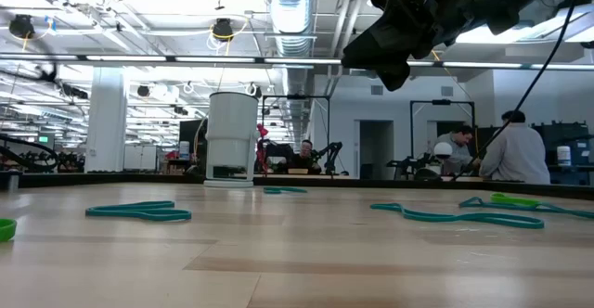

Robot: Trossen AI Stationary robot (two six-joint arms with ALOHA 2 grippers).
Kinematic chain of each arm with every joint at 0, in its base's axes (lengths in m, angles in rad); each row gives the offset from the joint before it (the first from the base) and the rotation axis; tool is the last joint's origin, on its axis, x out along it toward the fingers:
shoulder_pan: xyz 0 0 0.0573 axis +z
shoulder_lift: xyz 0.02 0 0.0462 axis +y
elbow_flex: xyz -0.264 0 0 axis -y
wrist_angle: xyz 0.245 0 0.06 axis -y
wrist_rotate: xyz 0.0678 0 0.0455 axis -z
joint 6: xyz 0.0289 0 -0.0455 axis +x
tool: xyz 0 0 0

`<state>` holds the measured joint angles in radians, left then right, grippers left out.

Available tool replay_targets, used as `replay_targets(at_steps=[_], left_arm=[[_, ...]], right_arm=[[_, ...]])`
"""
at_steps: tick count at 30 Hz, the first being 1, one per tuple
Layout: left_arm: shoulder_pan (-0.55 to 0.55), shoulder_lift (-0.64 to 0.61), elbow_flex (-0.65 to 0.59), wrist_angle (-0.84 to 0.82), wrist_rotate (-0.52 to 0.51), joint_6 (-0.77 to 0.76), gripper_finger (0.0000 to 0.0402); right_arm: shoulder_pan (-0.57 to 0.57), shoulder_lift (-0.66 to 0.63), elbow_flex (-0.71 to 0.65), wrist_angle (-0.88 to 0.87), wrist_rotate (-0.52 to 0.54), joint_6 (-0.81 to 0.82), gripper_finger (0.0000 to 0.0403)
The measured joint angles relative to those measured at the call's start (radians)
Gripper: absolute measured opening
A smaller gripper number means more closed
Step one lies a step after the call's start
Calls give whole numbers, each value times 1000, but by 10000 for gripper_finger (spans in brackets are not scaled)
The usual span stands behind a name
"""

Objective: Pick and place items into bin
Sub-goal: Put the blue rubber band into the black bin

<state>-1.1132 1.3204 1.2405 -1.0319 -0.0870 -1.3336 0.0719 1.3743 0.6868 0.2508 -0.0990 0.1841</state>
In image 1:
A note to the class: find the green rubber band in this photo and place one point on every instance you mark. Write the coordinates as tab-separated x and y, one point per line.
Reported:
515	200
8	228

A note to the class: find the black background robot arm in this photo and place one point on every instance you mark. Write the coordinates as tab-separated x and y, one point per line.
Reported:
331	149
408	163

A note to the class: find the black metal frame stand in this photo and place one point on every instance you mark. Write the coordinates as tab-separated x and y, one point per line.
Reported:
297	97
441	101

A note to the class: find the person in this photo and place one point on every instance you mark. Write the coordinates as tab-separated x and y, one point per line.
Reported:
305	152
457	143
515	155

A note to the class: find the white cabinet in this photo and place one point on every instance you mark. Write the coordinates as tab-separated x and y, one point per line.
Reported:
139	157

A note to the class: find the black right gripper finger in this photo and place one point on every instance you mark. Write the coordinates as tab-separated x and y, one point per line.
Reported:
376	50
378	67

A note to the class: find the green exit sign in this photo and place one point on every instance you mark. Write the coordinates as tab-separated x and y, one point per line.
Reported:
43	138

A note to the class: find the teal rubber band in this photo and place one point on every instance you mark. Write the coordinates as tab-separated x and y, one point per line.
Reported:
274	190
464	217
107	211
571	212

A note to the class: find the white cylindrical container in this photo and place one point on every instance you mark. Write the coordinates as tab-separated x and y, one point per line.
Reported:
229	127

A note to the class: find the black cabinets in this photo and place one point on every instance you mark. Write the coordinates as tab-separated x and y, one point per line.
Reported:
580	136

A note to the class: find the silver ventilation duct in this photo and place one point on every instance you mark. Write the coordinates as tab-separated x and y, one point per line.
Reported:
290	16

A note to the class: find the white dome lamp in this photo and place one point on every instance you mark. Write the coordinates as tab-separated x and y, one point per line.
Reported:
442	149

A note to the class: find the white building column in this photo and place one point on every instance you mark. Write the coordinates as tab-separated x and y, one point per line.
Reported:
107	127

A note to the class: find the long white light bar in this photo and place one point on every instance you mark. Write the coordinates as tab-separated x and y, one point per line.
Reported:
46	57

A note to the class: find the white canister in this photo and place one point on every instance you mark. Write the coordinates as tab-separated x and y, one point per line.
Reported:
184	149
564	155

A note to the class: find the red background object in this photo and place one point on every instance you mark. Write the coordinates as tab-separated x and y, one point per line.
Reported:
262	132

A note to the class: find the black background robot arms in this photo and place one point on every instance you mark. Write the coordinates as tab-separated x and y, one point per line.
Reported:
69	160

